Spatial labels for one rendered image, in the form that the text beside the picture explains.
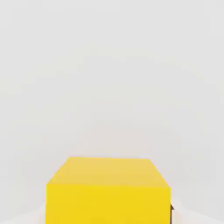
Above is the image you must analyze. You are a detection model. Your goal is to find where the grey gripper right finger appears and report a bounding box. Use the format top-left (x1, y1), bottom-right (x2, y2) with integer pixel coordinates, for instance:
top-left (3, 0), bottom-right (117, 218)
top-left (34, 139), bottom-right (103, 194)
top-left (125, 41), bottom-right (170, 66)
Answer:
top-left (170, 199), bottom-right (217, 224)

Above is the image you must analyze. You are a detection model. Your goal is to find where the small yellow cube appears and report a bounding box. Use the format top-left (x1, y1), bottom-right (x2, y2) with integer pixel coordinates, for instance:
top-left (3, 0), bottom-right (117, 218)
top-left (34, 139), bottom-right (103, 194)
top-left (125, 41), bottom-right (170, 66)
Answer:
top-left (45, 156), bottom-right (172, 224)

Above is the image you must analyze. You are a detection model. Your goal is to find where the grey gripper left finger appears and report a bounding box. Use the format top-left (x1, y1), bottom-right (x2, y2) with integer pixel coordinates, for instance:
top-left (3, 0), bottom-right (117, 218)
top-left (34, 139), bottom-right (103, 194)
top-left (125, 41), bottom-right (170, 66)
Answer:
top-left (3, 203), bottom-right (47, 224)

